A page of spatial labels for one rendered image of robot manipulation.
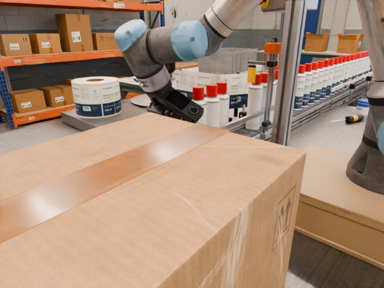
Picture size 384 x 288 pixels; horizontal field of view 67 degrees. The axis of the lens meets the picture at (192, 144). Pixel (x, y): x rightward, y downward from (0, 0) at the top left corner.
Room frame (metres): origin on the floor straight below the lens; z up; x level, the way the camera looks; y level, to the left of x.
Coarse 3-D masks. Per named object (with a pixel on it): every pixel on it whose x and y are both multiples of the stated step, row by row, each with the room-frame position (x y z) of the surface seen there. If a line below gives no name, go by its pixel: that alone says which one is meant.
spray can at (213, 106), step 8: (208, 88) 0.83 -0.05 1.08; (216, 88) 0.83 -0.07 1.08; (208, 96) 0.83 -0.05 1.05; (216, 96) 0.83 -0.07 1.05; (208, 104) 0.82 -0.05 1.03; (216, 104) 0.82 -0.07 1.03; (208, 112) 0.82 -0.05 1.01; (216, 112) 0.82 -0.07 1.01; (208, 120) 0.82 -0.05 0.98; (216, 120) 0.82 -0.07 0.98
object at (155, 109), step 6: (168, 84) 0.70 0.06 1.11; (162, 90) 0.69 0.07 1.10; (168, 90) 0.70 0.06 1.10; (150, 96) 0.70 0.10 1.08; (156, 96) 0.69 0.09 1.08; (150, 102) 0.77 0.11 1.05; (156, 102) 0.74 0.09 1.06; (150, 108) 0.76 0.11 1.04; (156, 108) 0.74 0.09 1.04; (162, 108) 0.73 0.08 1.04; (168, 108) 0.71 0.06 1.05; (162, 114) 0.72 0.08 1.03; (168, 114) 0.71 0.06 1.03; (174, 114) 0.72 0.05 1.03
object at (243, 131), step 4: (320, 100) 1.51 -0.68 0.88; (324, 100) 1.51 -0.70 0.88; (328, 100) 1.52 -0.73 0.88; (316, 104) 1.42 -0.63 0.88; (320, 104) 1.43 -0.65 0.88; (304, 108) 1.35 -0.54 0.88; (308, 108) 1.35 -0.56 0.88; (296, 112) 1.28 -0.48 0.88; (300, 112) 1.28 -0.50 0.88; (272, 124) 1.10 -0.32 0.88; (244, 128) 1.05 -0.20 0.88; (260, 128) 1.05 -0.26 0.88; (232, 132) 1.00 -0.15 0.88; (236, 132) 1.00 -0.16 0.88; (240, 132) 1.00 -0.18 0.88; (244, 132) 1.00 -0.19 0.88; (248, 132) 1.00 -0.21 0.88; (252, 132) 1.00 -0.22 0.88; (256, 132) 1.00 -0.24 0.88; (260, 132) 1.00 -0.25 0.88; (248, 136) 0.96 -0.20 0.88; (252, 136) 0.96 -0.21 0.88
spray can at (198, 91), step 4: (196, 88) 0.80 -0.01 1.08; (200, 88) 0.80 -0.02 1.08; (196, 92) 0.80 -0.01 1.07; (200, 92) 0.79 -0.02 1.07; (196, 96) 0.80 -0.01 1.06; (200, 96) 0.79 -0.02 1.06; (192, 100) 0.81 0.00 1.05; (196, 100) 0.80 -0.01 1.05; (200, 100) 0.80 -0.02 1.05; (204, 100) 0.81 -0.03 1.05; (200, 104) 0.79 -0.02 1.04; (204, 104) 0.79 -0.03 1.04; (204, 108) 0.79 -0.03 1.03; (204, 112) 0.79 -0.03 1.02; (204, 116) 0.79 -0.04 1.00; (200, 120) 0.79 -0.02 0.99; (204, 120) 0.79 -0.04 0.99; (204, 124) 0.79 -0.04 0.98
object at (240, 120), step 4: (272, 108) 1.05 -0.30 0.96; (256, 112) 0.98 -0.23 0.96; (260, 112) 0.99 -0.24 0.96; (264, 112) 1.01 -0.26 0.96; (248, 116) 0.93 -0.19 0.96; (252, 116) 0.95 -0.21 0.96; (256, 116) 0.97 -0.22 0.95; (236, 120) 0.89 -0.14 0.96; (240, 120) 0.89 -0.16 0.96; (244, 120) 0.91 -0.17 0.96; (248, 120) 0.93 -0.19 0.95; (224, 124) 0.85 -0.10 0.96; (228, 124) 0.85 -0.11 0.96; (232, 124) 0.86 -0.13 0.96; (236, 124) 0.88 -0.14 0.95; (220, 128) 0.82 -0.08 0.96; (224, 128) 0.83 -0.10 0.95; (228, 128) 0.85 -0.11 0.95
